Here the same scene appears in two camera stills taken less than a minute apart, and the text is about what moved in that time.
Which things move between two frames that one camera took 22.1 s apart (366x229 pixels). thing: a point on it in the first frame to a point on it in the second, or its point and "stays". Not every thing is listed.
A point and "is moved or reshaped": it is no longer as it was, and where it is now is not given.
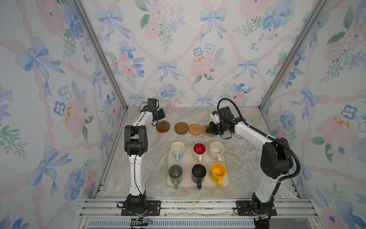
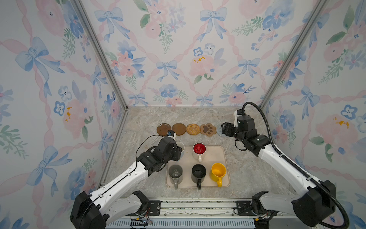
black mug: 198,171 stays
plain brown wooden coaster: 181,128 is moved or reshaped
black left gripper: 162,114 to 177,151
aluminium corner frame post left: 101,52 stays
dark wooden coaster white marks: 162,126 is moved or reshaped
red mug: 198,150 stays
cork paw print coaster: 204,128 stays
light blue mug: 177,149 stays
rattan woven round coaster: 195,129 stays
